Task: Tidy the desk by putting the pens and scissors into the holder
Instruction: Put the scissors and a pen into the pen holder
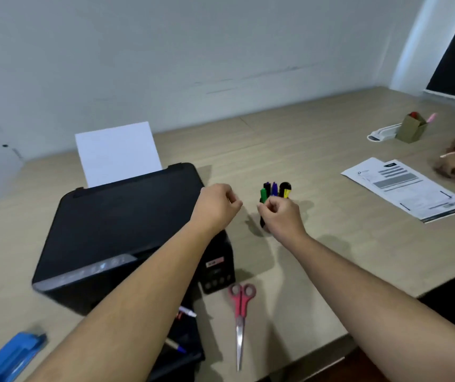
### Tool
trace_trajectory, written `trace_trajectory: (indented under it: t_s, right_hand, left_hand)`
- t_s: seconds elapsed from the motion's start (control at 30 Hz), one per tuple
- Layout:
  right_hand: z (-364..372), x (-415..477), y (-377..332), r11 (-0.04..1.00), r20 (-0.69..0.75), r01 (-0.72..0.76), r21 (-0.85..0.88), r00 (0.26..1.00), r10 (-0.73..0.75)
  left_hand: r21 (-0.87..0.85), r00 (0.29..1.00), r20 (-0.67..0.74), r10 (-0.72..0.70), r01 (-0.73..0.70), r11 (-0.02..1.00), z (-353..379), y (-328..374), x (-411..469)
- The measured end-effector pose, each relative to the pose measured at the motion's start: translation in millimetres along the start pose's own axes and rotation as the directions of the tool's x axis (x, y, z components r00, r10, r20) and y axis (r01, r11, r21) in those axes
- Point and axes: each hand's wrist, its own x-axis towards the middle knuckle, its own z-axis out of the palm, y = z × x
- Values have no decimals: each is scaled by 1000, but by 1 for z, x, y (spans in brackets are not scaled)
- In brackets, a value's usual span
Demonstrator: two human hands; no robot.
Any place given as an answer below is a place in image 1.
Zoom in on person's right hand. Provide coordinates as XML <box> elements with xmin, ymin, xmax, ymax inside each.
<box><xmin>257</xmin><ymin>196</ymin><xmax>308</xmax><ymax>248</ymax></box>

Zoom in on person's left hand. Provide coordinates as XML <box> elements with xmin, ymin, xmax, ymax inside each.
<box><xmin>189</xmin><ymin>184</ymin><xmax>244</xmax><ymax>236</ymax></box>

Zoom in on person's left forearm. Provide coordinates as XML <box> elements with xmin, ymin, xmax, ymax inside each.
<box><xmin>25</xmin><ymin>220</ymin><xmax>222</xmax><ymax>382</ymax></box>

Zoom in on person's right forearm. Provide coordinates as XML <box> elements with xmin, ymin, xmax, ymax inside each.
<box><xmin>285</xmin><ymin>233</ymin><xmax>455</xmax><ymax>382</ymax></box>

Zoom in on black printer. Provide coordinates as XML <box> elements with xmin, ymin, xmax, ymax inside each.
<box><xmin>32</xmin><ymin>163</ymin><xmax>236</xmax><ymax>317</ymax></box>

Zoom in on white paper sheet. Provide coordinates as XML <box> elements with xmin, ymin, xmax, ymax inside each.
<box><xmin>75</xmin><ymin>121</ymin><xmax>163</xmax><ymax>189</ymax></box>

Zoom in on white flat tray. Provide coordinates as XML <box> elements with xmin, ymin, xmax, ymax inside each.
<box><xmin>367</xmin><ymin>123</ymin><xmax>403</xmax><ymax>142</ymax></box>

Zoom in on printed white document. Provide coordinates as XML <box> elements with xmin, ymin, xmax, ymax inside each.
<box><xmin>341</xmin><ymin>157</ymin><xmax>455</xmax><ymax>224</ymax></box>

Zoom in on blue tipped pen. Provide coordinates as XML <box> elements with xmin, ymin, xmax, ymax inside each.
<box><xmin>165</xmin><ymin>338</ymin><xmax>188</xmax><ymax>355</ymax></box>

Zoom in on olive pen box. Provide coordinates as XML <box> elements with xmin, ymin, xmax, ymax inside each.
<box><xmin>395</xmin><ymin>114</ymin><xmax>428</xmax><ymax>144</ymax></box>

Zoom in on blue stapler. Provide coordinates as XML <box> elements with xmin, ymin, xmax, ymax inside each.
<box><xmin>0</xmin><ymin>332</ymin><xmax>48</xmax><ymax>382</ymax></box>

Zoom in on pink handled scissors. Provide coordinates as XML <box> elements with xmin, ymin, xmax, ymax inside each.
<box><xmin>228</xmin><ymin>283</ymin><xmax>257</xmax><ymax>372</ymax></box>

